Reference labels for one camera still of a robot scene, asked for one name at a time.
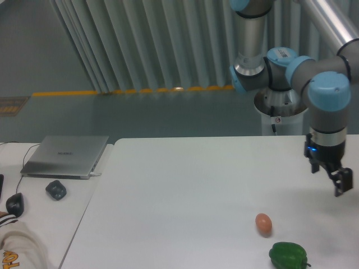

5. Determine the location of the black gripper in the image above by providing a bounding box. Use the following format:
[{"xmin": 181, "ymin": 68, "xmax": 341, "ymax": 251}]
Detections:
[{"xmin": 304, "ymin": 133, "xmax": 353, "ymax": 197}]

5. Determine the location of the cream sleeved forearm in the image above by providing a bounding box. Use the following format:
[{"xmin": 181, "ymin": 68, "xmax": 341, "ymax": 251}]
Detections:
[{"xmin": 1, "ymin": 212, "xmax": 48, "ymax": 269}]

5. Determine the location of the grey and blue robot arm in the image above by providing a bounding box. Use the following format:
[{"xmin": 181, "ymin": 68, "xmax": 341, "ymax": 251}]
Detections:
[{"xmin": 229, "ymin": 1, "xmax": 358, "ymax": 196}]

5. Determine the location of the green bell pepper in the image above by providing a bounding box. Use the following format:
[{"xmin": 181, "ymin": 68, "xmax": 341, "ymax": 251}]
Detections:
[{"xmin": 269, "ymin": 242, "xmax": 311, "ymax": 268}]

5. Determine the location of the brown egg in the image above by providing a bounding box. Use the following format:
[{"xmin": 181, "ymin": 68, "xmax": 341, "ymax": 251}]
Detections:
[{"xmin": 255, "ymin": 213, "xmax": 273, "ymax": 234}]

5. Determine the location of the grey pleated curtain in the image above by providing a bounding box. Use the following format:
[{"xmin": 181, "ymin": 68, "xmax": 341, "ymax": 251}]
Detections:
[{"xmin": 50, "ymin": 0, "xmax": 359, "ymax": 93}]

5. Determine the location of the silver closed laptop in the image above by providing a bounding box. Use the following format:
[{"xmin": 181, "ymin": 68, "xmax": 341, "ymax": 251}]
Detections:
[{"xmin": 21, "ymin": 136, "xmax": 108, "ymax": 179}]

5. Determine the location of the black power adapter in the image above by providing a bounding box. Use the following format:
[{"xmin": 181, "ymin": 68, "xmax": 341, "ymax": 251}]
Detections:
[{"xmin": 45, "ymin": 180, "xmax": 67, "ymax": 201}]

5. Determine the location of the black computer mouse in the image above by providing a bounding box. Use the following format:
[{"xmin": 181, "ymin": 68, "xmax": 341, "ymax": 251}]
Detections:
[{"xmin": 6, "ymin": 193, "xmax": 25, "ymax": 217}]

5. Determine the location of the black device at left edge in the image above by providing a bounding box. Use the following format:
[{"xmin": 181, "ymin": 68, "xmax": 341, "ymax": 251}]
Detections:
[{"xmin": 0, "ymin": 174, "xmax": 4, "ymax": 199}]

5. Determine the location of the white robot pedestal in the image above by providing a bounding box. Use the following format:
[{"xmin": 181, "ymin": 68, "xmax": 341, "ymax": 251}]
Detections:
[{"xmin": 254, "ymin": 87, "xmax": 307, "ymax": 136}]

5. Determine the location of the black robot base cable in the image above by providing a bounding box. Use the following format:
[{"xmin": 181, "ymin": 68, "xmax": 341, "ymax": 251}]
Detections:
[{"xmin": 270, "ymin": 105, "xmax": 281, "ymax": 136}]

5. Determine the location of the black mouse cable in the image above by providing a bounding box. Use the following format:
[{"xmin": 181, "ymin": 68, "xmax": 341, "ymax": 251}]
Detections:
[{"xmin": 0, "ymin": 141, "xmax": 42, "ymax": 194}]

